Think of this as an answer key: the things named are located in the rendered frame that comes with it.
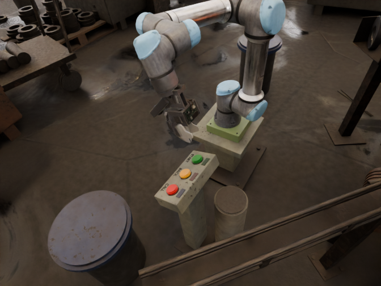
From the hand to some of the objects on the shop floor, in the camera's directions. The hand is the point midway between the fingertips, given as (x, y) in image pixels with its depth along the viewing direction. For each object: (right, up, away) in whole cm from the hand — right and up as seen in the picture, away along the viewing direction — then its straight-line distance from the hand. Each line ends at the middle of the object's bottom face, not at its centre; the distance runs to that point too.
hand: (187, 138), depth 86 cm
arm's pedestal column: (+25, -11, +81) cm, 86 cm away
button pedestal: (+4, -52, +46) cm, 70 cm away
